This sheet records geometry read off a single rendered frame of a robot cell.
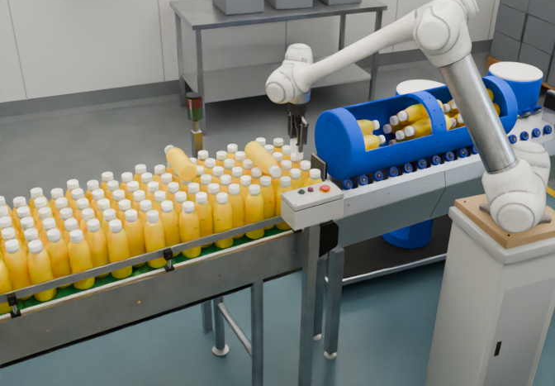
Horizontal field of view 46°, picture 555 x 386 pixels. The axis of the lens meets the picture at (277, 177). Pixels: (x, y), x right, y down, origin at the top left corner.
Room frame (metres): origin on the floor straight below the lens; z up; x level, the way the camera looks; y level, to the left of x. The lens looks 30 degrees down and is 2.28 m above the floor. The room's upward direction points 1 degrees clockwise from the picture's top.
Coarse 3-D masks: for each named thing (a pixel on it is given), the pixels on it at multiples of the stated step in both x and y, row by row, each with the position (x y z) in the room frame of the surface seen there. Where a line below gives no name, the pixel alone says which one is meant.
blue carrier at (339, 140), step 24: (408, 96) 2.57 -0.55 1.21; (432, 96) 2.53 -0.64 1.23; (504, 96) 2.63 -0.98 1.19; (336, 120) 2.32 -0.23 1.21; (384, 120) 2.62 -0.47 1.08; (432, 120) 2.43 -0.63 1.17; (504, 120) 2.59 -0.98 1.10; (336, 144) 2.31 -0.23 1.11; (360, 144) 2.24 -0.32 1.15; (384, 144) 2.57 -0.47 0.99; (408, 144) 2.34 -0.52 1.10; (432, 144) 2.40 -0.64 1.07; (456, 144) 2.48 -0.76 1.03; (336, 168) 2.30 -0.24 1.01; (360, 168) 2.24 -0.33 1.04; (384, 168) 2.34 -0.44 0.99
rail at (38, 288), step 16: (256, 224) 1.94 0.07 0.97; (272, 224) 1.97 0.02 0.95; (192, 240) 1.84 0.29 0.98; (208, 240) 1.86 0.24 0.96; (144, 256) 1.75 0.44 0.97; (160, 256) 1.77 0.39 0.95; (80, 272) 1.65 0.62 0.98; (96, 272) 1.67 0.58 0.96; (32, 288) 1.58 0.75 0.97; (48, 288) 1.60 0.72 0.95
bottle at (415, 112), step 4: (416, 104) 2.54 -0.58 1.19; (420, 104) 2.54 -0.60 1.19; (440, 104) 2.56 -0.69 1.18; (408, 108) 2.51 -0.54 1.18; (412, 108) 2.51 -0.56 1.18; (416, 108) 2.51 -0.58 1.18; (420, 108) 2.51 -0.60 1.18; (424, 108) 2.52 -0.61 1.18; (408, 112) 2.50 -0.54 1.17; (412, 112) 2.49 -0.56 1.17; (416, 112) 2.49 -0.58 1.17; (420, 112) 2.50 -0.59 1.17; (424, 112) 2.51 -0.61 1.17; (408, 116) 2.49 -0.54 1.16; (412, 116) 2.49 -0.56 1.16; (416, 116) 2.49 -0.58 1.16; (420, 116) 2.50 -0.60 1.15; (424, 116) 2.51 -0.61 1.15; (428, 116) 2.52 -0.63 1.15; (408, 120) 2.49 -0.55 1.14; (412, 120) 2.49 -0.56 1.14; (416, 120) 2.49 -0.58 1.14
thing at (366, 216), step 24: (528, 120) 2.97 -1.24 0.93; (552, 144) 2.78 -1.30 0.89; (456, 168) 2.51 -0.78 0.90; (480, 168) 2.56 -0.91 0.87; (552, 168) 2.83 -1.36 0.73; (384, 192) 2.32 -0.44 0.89; (408, 192) 2.37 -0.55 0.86; (432, 192) 2.42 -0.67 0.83; (456, 192) 2.51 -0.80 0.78; (480, 192) 2.62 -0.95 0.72; (360, 216) 2.25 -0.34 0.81; (384, 216) 2.33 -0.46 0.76; (408, 216) 2.42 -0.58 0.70; (432, 216) 2.52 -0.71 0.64; (360, 240) 2.33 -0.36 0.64
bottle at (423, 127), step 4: (420, 120) 2.49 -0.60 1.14; (424, 120) 2.49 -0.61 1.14; (428, 120) 2.49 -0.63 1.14; (448, 120) 2.52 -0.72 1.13; (412, 124) 2.48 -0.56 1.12; (416, 124) 2.46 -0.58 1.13; (420, 124) 2.46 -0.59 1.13; (424, 124) 2.46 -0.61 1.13; (428, 124) 2.47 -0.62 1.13; (448, 124) 2.51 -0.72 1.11; (416, 128) 2.45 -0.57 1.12; (420, 128) 2.45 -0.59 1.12; (424, 128) 2.45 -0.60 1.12; (428, 128) 2.46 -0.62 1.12; (448, 128) 2.51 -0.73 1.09; (416, 132) 2.44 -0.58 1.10; (420, 132) 2.44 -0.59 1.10; (424, 132) 2.45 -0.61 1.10; (428, 132) 2.46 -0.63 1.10; (420, 136) 2.46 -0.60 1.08
